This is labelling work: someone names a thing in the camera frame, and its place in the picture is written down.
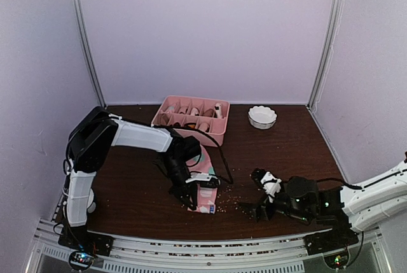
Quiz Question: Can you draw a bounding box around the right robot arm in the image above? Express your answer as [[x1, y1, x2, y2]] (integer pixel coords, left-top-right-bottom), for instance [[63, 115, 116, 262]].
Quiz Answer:
[[239, 160, 406, 249]]

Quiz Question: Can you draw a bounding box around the white scalloped bowl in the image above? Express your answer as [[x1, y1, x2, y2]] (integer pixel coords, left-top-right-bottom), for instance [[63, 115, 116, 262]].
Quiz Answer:
[[248, 106, 277, 130]]

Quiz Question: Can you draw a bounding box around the brown cream striped sock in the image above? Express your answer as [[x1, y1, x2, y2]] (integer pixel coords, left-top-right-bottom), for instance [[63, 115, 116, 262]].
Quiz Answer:
[[214, 102, 223, 119]]

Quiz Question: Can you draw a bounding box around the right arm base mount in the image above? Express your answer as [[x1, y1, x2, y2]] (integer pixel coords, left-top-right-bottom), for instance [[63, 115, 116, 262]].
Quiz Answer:
[[303, 229, 359, 255]]

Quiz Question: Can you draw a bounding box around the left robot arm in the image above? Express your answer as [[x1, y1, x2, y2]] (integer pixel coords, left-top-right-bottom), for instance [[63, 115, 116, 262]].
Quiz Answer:
[[63, 106, 221, 250]]

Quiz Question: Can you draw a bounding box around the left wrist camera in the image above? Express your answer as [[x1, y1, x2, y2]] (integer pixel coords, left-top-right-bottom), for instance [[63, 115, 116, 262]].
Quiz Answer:
[[185, 172, 221, 188]]

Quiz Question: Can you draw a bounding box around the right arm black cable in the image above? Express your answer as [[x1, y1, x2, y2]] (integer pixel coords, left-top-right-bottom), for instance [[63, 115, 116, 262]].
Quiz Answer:
[[316, 177, 362, 190]]

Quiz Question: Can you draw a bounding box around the left aluminium corner post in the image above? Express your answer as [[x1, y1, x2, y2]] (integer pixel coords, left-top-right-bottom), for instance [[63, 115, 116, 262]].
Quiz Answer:
[[72, 0, 107, 107]]

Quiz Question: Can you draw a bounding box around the pink patterned sock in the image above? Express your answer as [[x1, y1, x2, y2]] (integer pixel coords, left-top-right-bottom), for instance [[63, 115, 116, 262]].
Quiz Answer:
[[186, 146, 217, 214]]

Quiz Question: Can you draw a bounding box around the pink divided organizer box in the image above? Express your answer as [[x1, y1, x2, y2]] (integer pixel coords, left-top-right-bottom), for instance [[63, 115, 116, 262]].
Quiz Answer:
[[151, 95, 230, 147]]

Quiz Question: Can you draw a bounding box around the aluminium front rail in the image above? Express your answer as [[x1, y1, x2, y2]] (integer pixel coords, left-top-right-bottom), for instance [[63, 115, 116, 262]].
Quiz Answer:
[[22, 219, 396, 272]]

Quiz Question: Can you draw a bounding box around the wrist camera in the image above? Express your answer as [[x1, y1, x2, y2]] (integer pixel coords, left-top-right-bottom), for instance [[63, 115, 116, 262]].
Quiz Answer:
[[185, 172, 221, 188], [260, 171, 282, 204]]

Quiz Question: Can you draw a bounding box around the aluminium corner post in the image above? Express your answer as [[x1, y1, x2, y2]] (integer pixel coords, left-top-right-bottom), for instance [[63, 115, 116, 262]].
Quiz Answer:
[[72, 0, 107, 107], [307, 0, 343, 111]]

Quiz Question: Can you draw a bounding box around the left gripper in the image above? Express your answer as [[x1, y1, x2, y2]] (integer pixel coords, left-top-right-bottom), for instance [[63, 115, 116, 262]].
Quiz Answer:
[[161, 153, 197, 211]]

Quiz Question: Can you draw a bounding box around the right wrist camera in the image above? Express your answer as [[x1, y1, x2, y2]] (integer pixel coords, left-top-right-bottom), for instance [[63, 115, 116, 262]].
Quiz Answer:
[[260, 171, 282, 204]]

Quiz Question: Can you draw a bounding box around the right aluminium corner post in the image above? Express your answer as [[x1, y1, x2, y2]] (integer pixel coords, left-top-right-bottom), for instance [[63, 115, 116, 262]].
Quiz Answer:
[[307, 0, 343, 111]]

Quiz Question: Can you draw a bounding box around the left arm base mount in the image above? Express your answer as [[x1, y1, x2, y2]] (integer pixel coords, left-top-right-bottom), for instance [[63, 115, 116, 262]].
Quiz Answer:
[[58, 227, 114, 256]]

